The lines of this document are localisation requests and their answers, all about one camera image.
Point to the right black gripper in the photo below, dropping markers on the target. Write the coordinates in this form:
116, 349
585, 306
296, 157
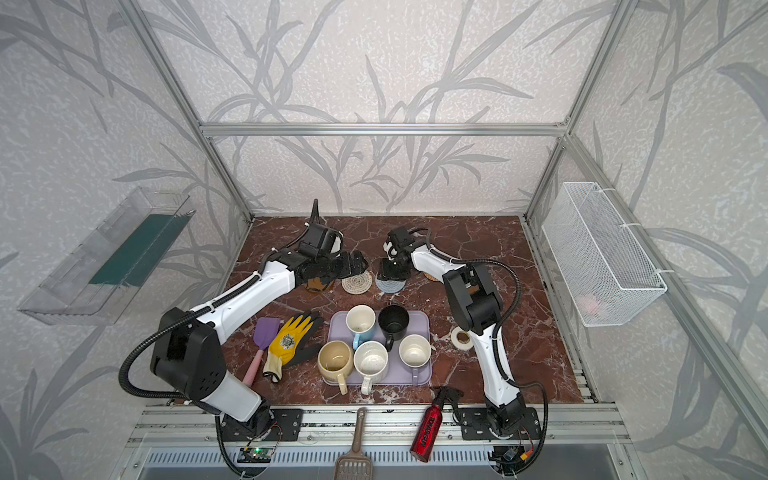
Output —
390, 269

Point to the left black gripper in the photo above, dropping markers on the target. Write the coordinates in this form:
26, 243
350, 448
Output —
346, 264

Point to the grey blue round coaster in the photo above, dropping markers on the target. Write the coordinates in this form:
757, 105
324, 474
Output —
390, 287

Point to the brown wooden coaster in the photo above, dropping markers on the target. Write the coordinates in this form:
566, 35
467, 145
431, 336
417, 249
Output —
319, 285

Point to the white woven spiral coaster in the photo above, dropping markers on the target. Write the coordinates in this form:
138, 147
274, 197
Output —
358, 284

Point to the black mug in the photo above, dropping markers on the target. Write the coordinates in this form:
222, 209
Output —
393, 321

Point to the white mug blue outside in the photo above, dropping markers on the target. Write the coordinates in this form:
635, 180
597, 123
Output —
361, 321

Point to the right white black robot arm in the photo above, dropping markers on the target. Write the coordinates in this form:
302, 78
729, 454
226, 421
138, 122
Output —
478, 309

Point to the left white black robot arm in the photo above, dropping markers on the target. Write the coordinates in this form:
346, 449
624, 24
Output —
187, 347

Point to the yellow black work glove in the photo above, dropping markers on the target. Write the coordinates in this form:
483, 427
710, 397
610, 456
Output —
291, 345

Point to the white tape roll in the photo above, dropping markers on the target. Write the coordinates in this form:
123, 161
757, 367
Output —
460, 339

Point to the purple pink spatula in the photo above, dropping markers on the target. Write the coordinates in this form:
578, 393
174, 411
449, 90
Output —
265, 331

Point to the white mug front centre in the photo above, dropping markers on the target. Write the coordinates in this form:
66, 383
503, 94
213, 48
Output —
371, 361

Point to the beige mug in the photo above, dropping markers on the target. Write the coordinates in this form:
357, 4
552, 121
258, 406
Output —
335, 363

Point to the red spray bottle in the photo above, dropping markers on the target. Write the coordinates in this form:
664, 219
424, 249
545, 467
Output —
427, 432

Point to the green mat in shelf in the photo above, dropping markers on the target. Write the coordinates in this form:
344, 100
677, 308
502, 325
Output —
136, 258

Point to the pink object in basket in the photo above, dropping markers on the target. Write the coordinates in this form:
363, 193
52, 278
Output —
590, 305

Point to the brown litter scoop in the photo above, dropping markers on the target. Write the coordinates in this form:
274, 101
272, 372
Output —
355, 465

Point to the green lit circuit board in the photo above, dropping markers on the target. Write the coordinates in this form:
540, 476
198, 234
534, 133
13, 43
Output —
252, 455

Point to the white mug lavender handle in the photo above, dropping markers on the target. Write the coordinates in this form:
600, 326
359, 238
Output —
415, 352

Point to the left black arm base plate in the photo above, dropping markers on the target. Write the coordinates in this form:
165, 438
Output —
273, 424

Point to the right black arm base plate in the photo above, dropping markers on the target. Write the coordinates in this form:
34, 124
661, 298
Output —
474, 423

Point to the white wire mesh basket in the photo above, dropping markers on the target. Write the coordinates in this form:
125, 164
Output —
598, 253

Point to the right circuit board with wires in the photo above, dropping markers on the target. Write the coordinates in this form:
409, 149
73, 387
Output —
513, 456

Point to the clear plastic wall shelf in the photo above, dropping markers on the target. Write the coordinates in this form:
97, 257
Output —
67, 298

